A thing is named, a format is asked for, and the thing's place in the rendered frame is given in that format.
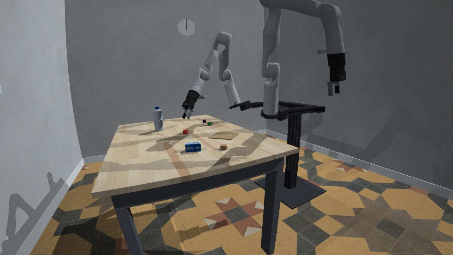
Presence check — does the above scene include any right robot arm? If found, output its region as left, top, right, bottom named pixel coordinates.
left=193, top=32, right=241, bottom=106

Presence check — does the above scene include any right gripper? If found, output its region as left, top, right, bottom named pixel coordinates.
left=182, top=84, right=206, bottom=119

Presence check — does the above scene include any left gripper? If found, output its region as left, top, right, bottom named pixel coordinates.
left=317, top=41, right=346, bottom=96

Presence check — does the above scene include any grey bottle with blue cap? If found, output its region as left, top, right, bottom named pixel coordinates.
left=153, top=106, right=164, bottom=131

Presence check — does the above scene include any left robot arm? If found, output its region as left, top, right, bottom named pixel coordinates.
left=259, top=0, right=343, bottom=115

